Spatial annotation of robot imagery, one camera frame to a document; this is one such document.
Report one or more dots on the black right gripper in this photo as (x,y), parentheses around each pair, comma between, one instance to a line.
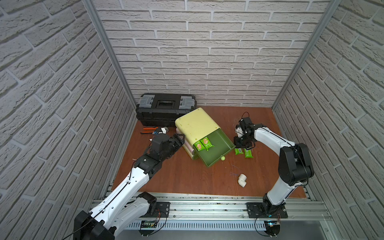
(238,145)

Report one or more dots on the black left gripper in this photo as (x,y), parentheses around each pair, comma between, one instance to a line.
(173,144)

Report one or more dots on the green cookie packet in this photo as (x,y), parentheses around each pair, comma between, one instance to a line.
(199,146)
(206,143)
(248,153)
(239,151)

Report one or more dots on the yellow-green drawer cabinet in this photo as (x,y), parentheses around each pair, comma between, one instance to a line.
(195,125)

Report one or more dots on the green drawer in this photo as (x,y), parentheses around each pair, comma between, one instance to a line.
(222,146)

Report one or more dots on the white plastic pipe elbow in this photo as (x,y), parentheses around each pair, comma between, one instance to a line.
(242,180)

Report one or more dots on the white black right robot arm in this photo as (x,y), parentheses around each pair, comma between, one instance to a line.
(295,165)

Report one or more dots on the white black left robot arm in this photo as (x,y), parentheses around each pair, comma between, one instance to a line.
(113,215)

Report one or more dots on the black plastic toolbox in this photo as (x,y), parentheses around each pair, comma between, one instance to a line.
(156,110)

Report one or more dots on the left controller board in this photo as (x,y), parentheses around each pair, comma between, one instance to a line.
(148,227)

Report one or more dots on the controller board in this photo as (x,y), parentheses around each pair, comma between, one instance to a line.
(148,227)
(272,228)

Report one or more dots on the right controller board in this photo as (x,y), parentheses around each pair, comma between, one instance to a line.
(272,228)

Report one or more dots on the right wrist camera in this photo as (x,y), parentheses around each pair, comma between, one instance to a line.
(239,131)

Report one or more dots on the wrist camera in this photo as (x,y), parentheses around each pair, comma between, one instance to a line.
(239,131)
(163,130)

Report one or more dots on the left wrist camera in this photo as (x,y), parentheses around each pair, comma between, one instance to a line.
(163,130)

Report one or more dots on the orange-handled pliers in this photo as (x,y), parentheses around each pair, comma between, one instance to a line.
(151,130)

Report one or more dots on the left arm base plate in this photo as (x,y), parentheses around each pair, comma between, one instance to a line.
(161,209)

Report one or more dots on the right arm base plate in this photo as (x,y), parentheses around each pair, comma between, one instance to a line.
(255,210)

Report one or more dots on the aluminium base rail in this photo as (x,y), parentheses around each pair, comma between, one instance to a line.
(227,213)

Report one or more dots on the aluminium corner post left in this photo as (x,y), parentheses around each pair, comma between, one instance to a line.
(98,24)

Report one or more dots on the aluminium corner post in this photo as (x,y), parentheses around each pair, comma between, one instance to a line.
(98,24)
(324,21)

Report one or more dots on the aluminium corner post right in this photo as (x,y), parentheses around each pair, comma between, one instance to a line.
(324,21)

